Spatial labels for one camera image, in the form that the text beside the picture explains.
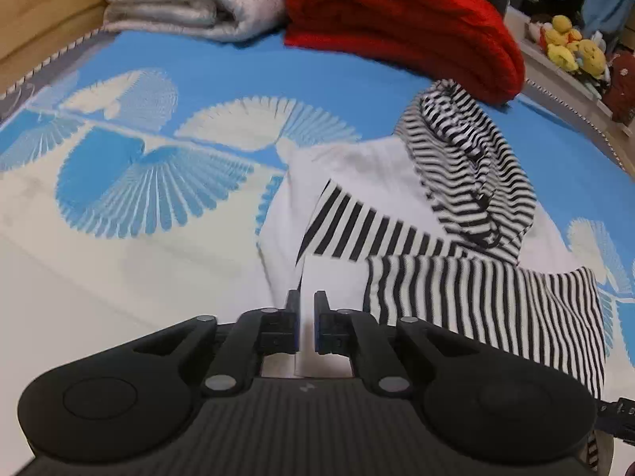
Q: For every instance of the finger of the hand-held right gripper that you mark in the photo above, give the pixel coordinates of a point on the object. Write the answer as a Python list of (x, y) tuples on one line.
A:
[(617, 415)]

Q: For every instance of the black-white narrow striped garment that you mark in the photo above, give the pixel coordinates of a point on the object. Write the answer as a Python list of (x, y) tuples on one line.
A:
[(466, 158)]

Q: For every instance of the white ledge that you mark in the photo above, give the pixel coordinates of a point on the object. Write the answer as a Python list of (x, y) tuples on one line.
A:
[(526, 29)]

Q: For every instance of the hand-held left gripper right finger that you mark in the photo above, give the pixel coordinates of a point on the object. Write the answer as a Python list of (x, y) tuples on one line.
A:
[(319, 327)]

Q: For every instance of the dark red plush toy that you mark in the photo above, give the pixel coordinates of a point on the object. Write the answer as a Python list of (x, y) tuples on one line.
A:
[(624, 84)]

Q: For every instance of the yellow plush toy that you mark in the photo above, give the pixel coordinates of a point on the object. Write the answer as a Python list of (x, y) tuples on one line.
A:
[(561, 42), (591, 57)]

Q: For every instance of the red folded knit blanket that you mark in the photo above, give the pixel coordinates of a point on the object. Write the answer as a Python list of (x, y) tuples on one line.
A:
[(397, 20)]

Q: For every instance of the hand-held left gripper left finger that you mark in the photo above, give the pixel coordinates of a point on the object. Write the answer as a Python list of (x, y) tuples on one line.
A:
[(294, 327)]

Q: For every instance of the blue and white printed blanket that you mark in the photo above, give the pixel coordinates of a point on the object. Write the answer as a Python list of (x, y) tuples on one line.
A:
[(149, 158)]

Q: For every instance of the white garment with wide stripes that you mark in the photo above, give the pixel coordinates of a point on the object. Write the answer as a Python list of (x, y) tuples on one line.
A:
[(367, 178)]

